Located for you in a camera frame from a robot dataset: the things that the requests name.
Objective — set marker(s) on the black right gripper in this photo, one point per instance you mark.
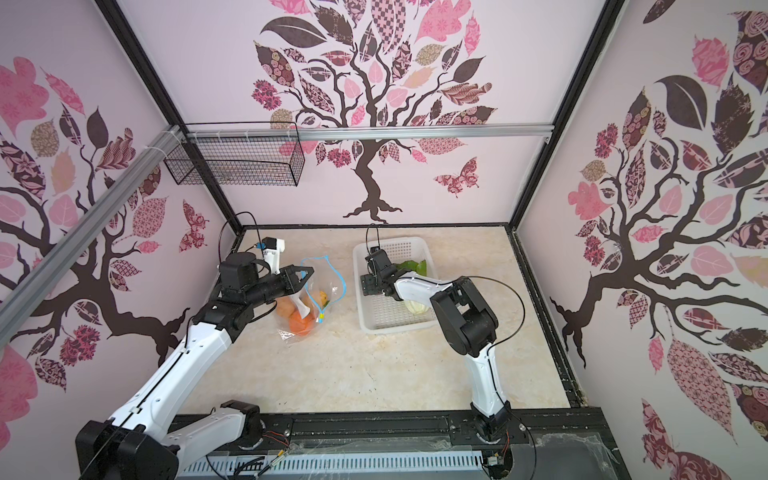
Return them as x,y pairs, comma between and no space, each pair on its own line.
369,284

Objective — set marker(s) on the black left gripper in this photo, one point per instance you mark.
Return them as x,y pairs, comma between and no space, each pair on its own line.
290,277

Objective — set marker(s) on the tan wrinkled toy bun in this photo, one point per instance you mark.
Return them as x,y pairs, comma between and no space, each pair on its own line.
285,307

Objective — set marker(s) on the clear blue-zipper zip bag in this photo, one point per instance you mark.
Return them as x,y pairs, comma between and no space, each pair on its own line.
326,278

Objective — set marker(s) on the green toy cabbage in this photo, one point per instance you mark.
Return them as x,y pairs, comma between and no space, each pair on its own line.
419,267

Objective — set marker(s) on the orange toy pumpkin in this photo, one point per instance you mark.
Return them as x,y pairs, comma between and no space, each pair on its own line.
301,326

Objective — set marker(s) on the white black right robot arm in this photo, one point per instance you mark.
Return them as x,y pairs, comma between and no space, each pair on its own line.
469,326

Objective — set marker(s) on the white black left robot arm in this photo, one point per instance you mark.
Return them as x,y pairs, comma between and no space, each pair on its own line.
137,441

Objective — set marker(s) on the white perforated plastic basket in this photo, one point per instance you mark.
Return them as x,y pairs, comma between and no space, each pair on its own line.
379,314

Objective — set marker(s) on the black base platform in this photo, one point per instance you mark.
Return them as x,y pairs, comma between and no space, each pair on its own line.
550,443

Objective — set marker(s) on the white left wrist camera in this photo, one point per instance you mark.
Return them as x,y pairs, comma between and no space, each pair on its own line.
271,249

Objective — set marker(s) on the black wire mesh basket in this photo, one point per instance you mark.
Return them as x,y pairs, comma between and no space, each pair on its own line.
259,153

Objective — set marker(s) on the aluminium rail back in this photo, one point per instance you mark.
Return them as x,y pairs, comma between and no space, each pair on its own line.
372,132

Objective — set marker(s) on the aluminium rail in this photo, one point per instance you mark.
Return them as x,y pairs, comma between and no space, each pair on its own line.
372,132
24,299

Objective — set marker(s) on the white slotted cable duct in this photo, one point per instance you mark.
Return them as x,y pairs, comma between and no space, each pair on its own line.
411,465

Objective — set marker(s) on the aluminium rail left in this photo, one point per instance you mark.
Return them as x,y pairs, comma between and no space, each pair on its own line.
24,299

